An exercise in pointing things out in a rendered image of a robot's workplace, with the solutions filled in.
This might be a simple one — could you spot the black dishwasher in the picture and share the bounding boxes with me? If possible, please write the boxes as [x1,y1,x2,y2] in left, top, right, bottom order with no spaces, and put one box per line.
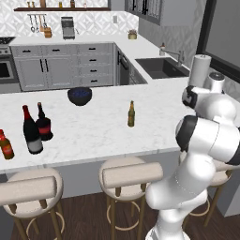
[116,50,131,86]

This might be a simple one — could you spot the amber beer bottle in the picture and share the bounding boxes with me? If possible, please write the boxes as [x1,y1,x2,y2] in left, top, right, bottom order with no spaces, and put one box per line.
[127,99,137,128]

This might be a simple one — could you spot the dark sink basin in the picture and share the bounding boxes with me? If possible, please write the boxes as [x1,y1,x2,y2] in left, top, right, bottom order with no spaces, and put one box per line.
[134,56,191,81]

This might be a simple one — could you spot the wooden knife block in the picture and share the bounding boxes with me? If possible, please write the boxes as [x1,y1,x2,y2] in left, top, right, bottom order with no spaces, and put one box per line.
[43,26,53,39]

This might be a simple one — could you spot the silver toaster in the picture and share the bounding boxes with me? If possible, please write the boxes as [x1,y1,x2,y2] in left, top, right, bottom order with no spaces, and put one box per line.
[60,16,77,41]

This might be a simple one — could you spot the grey wall cupboards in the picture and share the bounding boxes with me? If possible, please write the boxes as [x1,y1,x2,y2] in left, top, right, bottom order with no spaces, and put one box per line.
[124,0,164,26]

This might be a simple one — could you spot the grey base cupboard run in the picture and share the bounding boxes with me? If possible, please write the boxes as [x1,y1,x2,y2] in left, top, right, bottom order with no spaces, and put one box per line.
[9,42,115,93]

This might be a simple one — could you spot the beige round bar stool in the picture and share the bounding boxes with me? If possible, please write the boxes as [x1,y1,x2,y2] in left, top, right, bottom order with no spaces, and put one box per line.
[98,156,164,240]
[180,152,234,228]
[0,167,66,240]

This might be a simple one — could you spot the round dark bottle red label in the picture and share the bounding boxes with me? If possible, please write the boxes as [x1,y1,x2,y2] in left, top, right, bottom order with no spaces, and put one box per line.
[35,101,54,142]

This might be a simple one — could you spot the rail with hanging tools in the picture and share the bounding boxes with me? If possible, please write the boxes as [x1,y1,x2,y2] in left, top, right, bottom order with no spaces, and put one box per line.
[26,12,49,34]

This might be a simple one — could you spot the small red bottle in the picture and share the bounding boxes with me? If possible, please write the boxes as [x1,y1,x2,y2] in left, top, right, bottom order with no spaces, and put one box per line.
[0,128,16,161]

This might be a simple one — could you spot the dark framed window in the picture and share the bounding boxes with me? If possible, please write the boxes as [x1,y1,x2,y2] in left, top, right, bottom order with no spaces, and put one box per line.
[196,0,240,84]

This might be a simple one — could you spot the silver oven with hob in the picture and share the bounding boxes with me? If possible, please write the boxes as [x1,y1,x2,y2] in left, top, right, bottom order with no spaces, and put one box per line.
[0,36,22,95]

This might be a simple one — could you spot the dark wooden wall shelf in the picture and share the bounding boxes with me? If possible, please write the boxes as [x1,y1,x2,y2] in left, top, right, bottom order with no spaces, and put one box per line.
[13,7,113,13]

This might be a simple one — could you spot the tall dark wine bottle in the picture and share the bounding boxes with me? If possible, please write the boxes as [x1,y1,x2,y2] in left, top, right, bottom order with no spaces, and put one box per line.
[22,104,44,156]

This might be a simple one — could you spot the silver tap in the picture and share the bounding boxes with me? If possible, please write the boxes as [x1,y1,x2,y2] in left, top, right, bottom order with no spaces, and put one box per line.
[161,48,186,68]

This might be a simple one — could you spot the dark blue bowl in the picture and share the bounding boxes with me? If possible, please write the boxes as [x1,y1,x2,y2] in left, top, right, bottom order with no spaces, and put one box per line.
[67,86,94,107]

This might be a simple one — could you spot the white paper towel roll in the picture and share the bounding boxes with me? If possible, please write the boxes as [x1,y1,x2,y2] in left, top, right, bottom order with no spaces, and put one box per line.
[187,53,213,89]

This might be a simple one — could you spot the small potted plant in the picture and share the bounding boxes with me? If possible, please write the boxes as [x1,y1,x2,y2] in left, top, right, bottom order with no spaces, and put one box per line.
[127,28,139,41]

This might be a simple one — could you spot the white soap dispenser bottle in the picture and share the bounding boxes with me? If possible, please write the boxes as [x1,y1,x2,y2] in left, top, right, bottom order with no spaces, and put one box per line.
[158,42,167,57]

